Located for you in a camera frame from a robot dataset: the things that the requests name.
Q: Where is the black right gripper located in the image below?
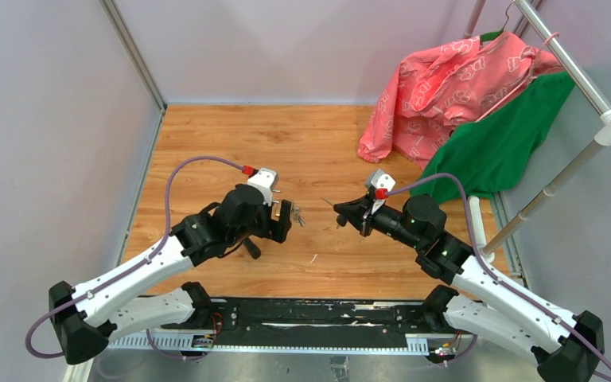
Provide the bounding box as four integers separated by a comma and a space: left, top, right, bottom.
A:
335, 192, 424, 251

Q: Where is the black-headed key bunch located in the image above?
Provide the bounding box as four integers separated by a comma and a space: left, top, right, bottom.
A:
320, 197, 341, 230

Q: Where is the brass padlock steel shackle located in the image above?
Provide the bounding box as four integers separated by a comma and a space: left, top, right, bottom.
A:
273, 201, 281, 219

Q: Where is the black padlock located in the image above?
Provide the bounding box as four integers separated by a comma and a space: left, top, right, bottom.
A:
243, 238, 262, 259

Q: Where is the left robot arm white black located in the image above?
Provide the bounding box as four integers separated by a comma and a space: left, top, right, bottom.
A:
48, 184, 294, 364

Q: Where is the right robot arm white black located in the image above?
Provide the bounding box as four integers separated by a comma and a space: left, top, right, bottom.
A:
333, 195, 605, 381

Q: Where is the pink patterned garment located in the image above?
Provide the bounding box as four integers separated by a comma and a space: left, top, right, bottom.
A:
357, 32, 562, 168

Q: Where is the green garment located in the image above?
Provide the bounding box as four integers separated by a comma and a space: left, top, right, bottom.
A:
421, 72, 574, 198

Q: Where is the metal clothes rack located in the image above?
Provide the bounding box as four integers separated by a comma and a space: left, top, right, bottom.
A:
462, 0, 611, 325

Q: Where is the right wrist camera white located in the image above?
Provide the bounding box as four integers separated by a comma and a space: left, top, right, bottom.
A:
365, 169, 396, 215

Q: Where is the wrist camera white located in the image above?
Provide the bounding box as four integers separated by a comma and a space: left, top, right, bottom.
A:
242, 166, 278, 206
365, 169, 396, 215

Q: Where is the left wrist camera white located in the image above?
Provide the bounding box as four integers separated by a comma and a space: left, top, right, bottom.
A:
242, 166, 278, 206

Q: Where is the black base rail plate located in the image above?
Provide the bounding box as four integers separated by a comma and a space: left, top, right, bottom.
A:
86, 296, 559, 355

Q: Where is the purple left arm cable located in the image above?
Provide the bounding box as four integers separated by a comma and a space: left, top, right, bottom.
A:
25, 155, 248, 362

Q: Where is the aluminium corner frame post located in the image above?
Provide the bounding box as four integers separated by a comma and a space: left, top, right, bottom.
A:
99, 0, 167, 115

